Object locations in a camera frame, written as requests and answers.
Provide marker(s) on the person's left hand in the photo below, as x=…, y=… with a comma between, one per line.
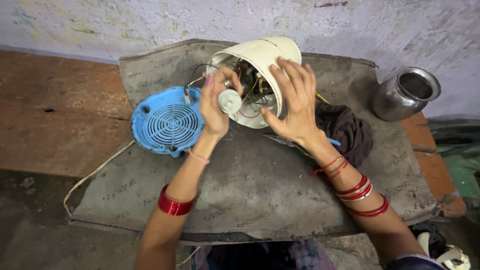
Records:
x=212, y=108

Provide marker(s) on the person's right hand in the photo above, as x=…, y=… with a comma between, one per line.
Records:
x=298, y=105

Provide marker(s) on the white round plastic coupler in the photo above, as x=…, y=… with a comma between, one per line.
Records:
x=229, y=101

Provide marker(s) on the cream plastic appliance housing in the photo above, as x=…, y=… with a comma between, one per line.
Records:
x=258, y=75

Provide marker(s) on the blue plastic vented base cover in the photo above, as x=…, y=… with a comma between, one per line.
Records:
x=167, y=122

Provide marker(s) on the pink thread wristband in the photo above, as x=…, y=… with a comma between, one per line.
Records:
x=198, y=157

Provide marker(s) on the dark brown cloth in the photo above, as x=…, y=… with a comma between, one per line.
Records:
x=347, y=131

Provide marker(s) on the red thread wristband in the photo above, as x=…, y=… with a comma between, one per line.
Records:
x=332, y=167

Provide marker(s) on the grey worn board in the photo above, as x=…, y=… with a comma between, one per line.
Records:
x=262, y=187

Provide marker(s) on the red bangles stack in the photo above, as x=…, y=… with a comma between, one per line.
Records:
x=173, y=205

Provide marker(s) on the steel water pot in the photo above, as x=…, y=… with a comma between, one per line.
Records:
x=405, y=93

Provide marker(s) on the red and silver bangles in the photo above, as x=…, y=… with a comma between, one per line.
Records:
x=362, y=195

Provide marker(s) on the person's patterned clothing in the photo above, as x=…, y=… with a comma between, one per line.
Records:
x=270, y=257

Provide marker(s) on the green fabric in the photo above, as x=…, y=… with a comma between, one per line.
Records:
x=463, y=168

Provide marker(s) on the white sandal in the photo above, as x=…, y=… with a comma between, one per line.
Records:
x=448, y=253

